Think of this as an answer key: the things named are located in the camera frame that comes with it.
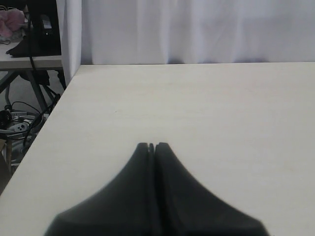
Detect white backdrop curtain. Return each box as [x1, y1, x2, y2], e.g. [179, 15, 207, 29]
[57, 0, 315, 81]

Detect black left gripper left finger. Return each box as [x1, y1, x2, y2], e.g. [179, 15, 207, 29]
[45, 143, 160, 236]

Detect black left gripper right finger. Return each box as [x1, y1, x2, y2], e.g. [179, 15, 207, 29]
[154, 143, 269, 236]

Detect pink plush toy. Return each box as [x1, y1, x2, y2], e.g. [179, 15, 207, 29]
[0, 9, 25, 38]

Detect white power strip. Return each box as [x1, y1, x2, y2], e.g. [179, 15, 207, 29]
[7, 121, 31, 134]

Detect black cloth on side table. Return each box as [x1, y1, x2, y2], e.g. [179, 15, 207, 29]
[6, 36, 41, 58]

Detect black device on side table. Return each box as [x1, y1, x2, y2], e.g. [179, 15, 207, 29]
[27, 0, 61, 56]

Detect grey side table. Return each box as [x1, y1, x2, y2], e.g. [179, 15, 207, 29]
[0, 52, 63, 111]

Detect black cables on floor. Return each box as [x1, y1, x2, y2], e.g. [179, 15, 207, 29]
[0, 86, 61, 153]

